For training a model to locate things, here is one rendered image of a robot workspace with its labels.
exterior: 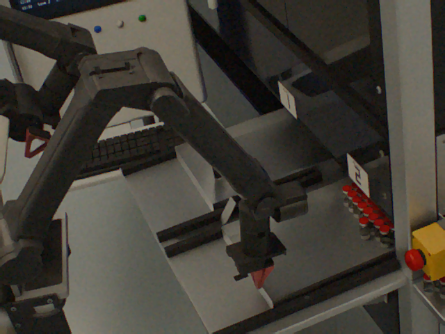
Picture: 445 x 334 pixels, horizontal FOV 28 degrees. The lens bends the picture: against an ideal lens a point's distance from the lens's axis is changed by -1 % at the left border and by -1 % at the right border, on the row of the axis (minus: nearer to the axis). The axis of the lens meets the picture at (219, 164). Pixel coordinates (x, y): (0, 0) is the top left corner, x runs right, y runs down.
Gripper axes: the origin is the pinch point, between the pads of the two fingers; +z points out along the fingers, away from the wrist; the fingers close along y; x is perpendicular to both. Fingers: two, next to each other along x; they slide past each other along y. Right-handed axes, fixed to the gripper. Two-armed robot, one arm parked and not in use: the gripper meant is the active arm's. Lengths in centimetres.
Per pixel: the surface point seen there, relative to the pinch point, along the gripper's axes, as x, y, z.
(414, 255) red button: -19.2, 22.9, -12.6
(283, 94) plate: 42, 27, -15
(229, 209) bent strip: 24.0, 4.4, -1.2
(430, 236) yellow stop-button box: -18.2, 26.7, -14.8
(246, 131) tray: 53, 22, 0
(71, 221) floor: 164, -8, 92
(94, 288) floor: 122, -11, 92
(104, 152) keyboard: 76, -10, 9
